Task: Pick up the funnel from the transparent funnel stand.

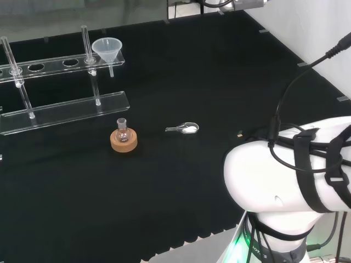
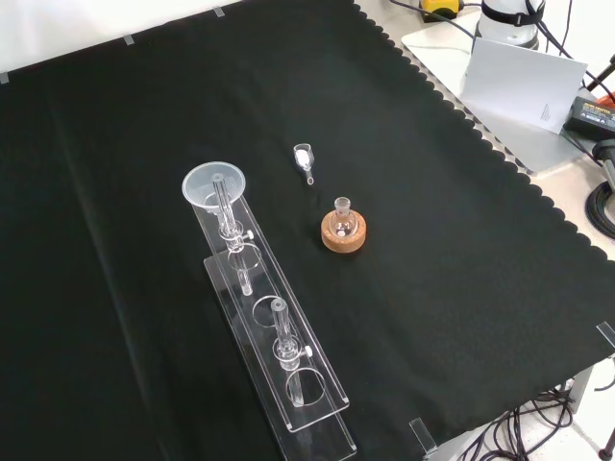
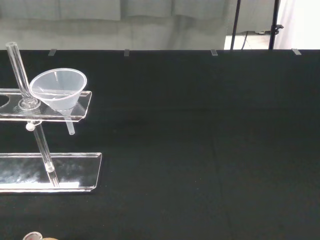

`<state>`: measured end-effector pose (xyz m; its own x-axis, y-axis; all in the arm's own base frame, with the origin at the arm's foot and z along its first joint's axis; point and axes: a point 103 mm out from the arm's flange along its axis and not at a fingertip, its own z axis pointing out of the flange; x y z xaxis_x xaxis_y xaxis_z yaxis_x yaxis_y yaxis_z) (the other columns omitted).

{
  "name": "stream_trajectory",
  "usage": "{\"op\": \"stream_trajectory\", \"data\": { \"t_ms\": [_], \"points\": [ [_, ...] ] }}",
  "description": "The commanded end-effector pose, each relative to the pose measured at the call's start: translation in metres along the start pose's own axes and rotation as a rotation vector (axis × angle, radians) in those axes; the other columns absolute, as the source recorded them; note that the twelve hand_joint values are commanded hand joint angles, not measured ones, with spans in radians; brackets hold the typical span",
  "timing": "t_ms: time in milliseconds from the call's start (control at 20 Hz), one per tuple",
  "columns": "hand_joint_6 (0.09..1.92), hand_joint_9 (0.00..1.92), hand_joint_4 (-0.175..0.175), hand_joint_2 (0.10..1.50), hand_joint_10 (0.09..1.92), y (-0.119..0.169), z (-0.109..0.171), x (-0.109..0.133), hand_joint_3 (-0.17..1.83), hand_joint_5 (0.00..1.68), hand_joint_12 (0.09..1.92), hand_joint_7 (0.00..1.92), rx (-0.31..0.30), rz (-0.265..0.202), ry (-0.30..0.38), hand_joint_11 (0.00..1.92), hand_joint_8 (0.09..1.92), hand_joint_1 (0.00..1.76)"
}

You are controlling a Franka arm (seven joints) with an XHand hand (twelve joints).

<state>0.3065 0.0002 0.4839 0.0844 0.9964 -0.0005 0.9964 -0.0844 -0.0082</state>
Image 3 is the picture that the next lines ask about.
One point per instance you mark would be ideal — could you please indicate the clear cloth clip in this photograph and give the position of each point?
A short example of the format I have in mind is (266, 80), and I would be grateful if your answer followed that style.
(126, 52)
(52, 52)
(296, 52)
(213, 52)

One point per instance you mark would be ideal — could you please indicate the black bench cloth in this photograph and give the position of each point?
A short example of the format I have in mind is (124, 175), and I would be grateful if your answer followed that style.
(190, 150)

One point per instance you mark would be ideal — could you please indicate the clear acrylic funnel stand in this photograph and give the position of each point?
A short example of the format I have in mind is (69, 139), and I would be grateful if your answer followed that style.
(75, 172)

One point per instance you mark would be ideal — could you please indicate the black tripod leg with clamp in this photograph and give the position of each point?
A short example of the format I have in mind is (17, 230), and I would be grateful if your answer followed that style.
(274, 22)

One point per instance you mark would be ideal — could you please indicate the round-bottom glass flask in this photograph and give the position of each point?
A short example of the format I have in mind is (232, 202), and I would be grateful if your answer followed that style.
(32, 236)

